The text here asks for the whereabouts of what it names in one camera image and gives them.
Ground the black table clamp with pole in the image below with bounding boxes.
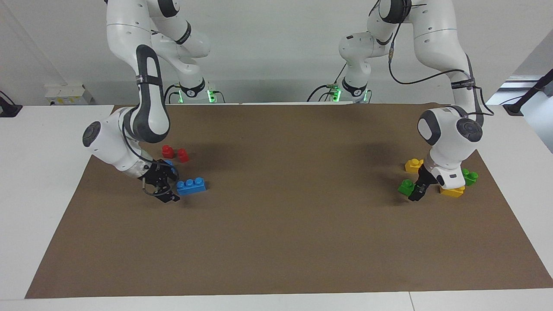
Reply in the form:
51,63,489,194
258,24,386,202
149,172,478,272
502,69,553,116

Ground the brown table mat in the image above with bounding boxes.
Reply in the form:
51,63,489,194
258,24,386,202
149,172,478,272
25,103,553,299

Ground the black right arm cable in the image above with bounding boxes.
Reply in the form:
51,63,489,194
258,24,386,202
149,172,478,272
122,125,173,198

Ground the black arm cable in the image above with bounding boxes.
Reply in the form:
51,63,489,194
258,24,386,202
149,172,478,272
122,125,173,198
388,22,495,117

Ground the black base cable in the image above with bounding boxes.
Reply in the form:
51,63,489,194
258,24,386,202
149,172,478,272
163,84,182,104
307,84,338,103

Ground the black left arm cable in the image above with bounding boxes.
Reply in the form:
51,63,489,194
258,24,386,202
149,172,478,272
388,22,495,117

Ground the white wall box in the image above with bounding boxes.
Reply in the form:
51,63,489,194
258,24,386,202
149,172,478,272
44,82,93,105

